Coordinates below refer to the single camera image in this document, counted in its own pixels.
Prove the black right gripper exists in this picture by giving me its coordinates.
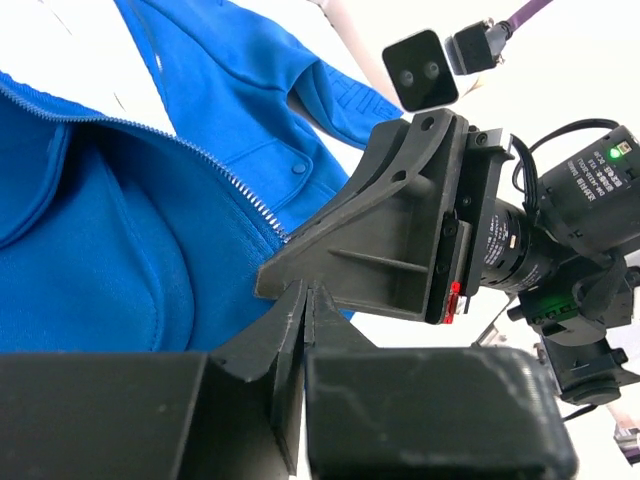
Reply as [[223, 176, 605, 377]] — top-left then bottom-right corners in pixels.
[[255, 110, 550, 325]]

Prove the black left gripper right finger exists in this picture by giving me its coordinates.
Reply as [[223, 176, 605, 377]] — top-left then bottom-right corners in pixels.
[[305, 284, 579, 479]]

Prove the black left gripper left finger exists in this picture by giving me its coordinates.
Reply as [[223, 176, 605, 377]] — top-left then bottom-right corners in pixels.
[[1, 281, 305, 479]]

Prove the blue zip jacket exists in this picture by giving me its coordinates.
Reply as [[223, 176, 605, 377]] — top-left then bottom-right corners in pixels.
[[1, 1, 401, 352]]

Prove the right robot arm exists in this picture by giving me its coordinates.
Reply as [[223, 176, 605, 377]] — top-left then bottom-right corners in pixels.
[[255, 109, 639, 406]]

